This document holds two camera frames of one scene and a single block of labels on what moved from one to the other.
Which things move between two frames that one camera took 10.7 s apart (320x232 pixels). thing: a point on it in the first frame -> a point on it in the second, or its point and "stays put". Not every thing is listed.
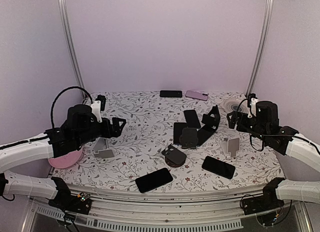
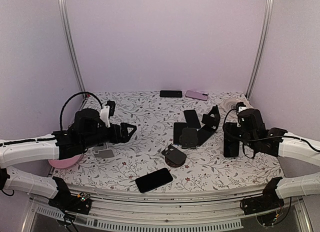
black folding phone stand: x=211 y=121 stays put
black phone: x=219 y=167 -> x=231 y=148
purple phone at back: x=196 y=95 stays put
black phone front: x=154 y=179 stays put
